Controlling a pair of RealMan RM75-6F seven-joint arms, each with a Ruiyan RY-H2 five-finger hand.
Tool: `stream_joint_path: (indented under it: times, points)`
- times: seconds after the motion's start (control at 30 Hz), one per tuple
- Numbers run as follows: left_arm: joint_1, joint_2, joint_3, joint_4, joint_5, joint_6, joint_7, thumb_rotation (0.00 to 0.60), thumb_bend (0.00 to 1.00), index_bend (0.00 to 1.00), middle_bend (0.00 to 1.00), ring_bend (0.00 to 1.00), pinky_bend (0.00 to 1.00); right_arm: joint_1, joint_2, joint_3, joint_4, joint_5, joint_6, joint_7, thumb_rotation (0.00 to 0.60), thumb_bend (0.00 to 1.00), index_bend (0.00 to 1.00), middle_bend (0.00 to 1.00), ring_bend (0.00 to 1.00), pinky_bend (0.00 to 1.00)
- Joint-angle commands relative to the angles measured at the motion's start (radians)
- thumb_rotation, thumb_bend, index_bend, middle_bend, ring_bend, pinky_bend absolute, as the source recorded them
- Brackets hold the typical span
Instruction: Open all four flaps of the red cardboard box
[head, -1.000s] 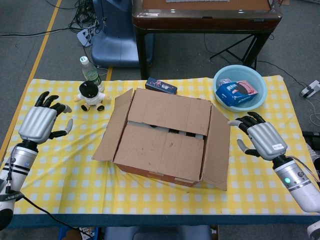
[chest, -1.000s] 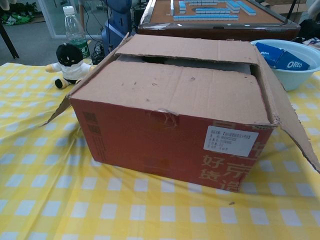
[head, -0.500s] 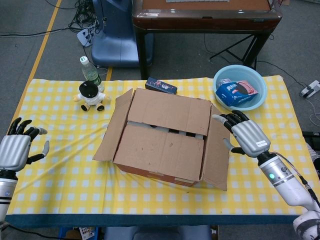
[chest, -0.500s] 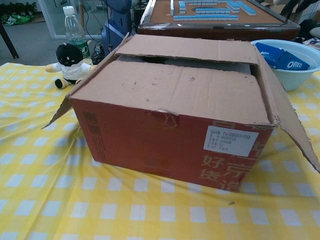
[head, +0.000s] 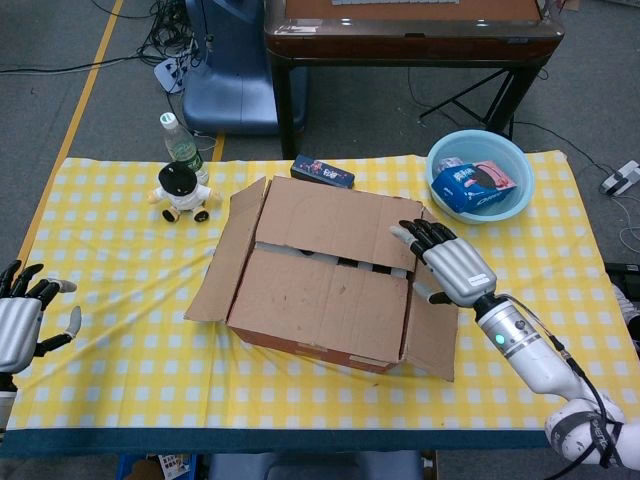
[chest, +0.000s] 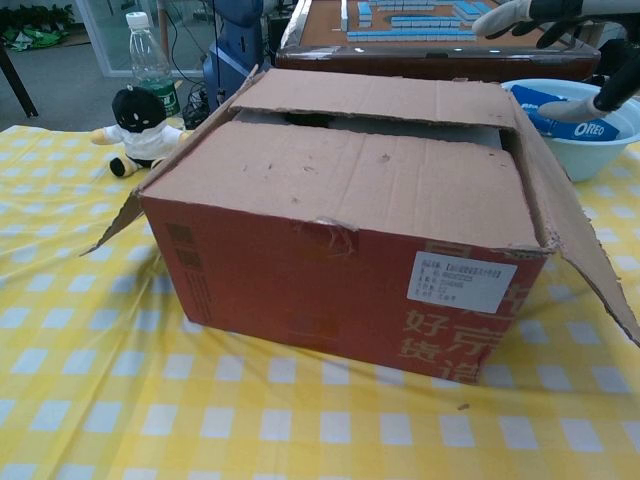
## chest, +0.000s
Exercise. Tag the black table leg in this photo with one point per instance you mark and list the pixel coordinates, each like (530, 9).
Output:
(16, 85)

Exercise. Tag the light blue plastic basin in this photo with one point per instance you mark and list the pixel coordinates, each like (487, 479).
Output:
(590, 160)

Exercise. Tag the blue Oreo package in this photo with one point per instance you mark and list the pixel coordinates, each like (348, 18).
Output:
(585, 131)

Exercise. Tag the mahjong tile row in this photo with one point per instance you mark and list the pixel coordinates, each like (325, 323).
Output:
(365, 15)
(467, 10)
(425, 22)
(410, 35)
(410, 5)

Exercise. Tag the red cardboard box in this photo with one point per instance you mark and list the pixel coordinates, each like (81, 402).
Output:
(350, 280)

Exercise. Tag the wooden pole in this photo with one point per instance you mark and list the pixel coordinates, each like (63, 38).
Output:
(161, 30)

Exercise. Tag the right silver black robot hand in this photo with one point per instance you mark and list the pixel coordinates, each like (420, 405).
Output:
(530, 15)

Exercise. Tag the yellow white checkered tablecloth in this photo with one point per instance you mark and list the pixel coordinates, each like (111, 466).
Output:
(100, 350)

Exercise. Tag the clear plastic water bottle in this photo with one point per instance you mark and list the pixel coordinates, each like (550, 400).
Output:
(147, 55)

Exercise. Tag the brown mahjong table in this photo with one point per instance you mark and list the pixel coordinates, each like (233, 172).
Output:
(400, 62)

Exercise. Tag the black headed plush doll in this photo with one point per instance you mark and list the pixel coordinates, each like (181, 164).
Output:
(137, 125)

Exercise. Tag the blue machine base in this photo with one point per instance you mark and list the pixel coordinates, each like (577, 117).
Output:
(232, 65)

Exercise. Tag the green black bag pile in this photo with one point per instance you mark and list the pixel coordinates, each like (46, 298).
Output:
(30, 37)

